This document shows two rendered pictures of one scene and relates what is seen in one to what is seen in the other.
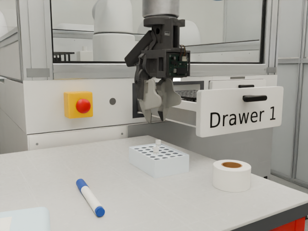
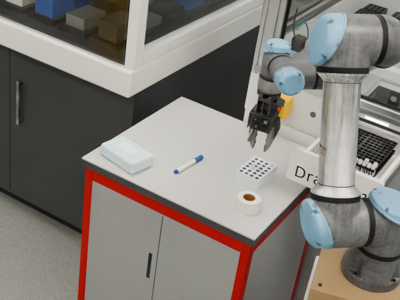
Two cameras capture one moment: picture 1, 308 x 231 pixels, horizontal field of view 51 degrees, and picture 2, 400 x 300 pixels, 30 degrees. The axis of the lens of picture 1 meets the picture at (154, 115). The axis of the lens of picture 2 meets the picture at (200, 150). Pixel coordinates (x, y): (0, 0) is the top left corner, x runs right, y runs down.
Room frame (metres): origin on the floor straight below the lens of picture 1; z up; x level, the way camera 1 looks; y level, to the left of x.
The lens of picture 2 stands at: (-0.52, -1.61, 2.03)
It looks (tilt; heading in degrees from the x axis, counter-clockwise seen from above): 31 degrees down; 58
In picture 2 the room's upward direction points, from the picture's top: 9 degrees clockwise
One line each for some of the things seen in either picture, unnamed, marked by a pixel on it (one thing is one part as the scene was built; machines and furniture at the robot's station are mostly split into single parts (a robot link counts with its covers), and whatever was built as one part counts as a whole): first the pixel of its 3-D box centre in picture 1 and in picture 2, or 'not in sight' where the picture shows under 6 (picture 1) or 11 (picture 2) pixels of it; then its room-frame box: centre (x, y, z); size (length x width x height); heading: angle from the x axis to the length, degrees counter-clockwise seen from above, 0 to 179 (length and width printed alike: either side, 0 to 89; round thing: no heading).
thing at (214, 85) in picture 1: (238, 94); not in sight; (1.24, -0.33, 0.87); 0.29 x 0.02 x 0.11; 121
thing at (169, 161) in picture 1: (157, 158); (255, 172); (0.69, -0.01, 0.78); 0.12 x 0.08 x 0.04; 29
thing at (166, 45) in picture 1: (163, 49); (265, 109); (0.67, -0.02, 1.02); 0.09 x 0.08 x 0.12; 41
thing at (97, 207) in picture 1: (89, 195); (188, 163); (0.51, 0.11, 0.77); 0.14 x 0.02 x 0.02; 25
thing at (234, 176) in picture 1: (231, 175); (247, 203); (0.58, -0.15, 0.78); 0.07 x 0.07 x 0.04
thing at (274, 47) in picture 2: not in sight; (275, 59); (0.67, -0.02, 1.18); 0.09 x 0.08 x 0.11; 75
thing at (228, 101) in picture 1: (242, 109); (333, 179); (0.81, -0.23, 0.87); 0.29 x 0.02 x 0.11; 121
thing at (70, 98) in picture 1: (79, 104); (279, 105); (0.90, 0.21, 0.88); 0.07 x 0.05 x 0.07; 121
